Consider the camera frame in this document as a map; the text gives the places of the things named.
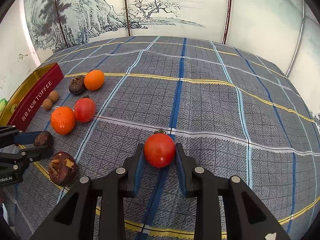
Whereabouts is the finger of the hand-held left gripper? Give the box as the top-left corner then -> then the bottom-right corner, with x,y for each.
0,126 -> 42,148
0,145 -> 53,167

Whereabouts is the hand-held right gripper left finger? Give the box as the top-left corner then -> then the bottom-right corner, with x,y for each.
30,144 -> 146,240

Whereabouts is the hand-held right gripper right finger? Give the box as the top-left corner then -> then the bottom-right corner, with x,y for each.
175,143 -> 292,240

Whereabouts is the dark brown water chestnut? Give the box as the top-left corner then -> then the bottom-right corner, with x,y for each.
48,151 -> 78,187
69,75 -> 87,95
34,130 -> 53,148

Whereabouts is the red tomato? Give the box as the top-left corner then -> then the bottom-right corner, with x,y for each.
74,95 -> 96,123
143,128 -> 176,168

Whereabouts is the orange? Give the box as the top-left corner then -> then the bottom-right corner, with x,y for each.
51,106 -> 76,135
84,70 -> 105,91

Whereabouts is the red metal tin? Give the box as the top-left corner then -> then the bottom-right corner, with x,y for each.
0,63 -> 65,132

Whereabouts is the grey plaid tablecloth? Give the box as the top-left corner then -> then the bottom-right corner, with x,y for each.
0,35 -> 320,240

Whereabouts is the dark wall trim strip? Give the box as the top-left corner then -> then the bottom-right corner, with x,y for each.
222,0 -> 233,45
122,0 -> 132,37
52,0 -> 68,48

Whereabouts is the landscape wall painting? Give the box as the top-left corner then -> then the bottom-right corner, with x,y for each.
24,0 -> 304,55

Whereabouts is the silver wall trim strip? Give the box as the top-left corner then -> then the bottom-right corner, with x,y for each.
286,0 -> 306,77

